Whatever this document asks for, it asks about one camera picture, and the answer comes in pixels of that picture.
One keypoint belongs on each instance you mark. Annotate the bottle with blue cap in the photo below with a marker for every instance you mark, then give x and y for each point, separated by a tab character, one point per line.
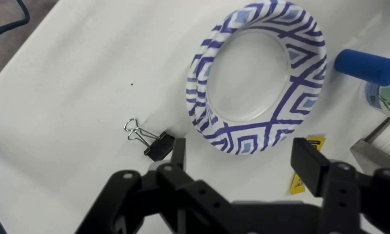
365	66

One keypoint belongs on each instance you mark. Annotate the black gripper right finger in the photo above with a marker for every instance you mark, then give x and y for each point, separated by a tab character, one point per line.
355	203

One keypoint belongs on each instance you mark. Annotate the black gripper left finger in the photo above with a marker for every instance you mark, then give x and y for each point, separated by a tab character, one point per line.
160	203

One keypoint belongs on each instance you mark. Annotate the blue patterned paper plate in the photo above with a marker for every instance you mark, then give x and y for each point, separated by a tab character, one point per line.
247	73

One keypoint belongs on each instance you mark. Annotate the black binder clip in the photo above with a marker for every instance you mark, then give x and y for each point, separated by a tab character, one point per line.
160	147

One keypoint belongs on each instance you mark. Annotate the metal napkin dispenser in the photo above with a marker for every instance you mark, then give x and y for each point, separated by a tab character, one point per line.
372	153

